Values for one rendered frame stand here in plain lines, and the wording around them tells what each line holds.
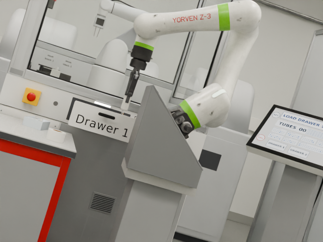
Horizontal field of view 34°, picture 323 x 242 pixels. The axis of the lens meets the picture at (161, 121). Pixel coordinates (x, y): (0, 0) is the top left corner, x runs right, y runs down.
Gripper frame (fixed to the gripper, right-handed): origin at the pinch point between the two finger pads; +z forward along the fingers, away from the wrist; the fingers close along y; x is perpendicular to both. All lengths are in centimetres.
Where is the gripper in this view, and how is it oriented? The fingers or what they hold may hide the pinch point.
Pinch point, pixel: (126, 102)
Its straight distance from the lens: 242.1
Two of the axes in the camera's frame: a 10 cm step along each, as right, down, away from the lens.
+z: -3.1, 9.5, 0.4
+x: 9.3, 2.9, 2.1
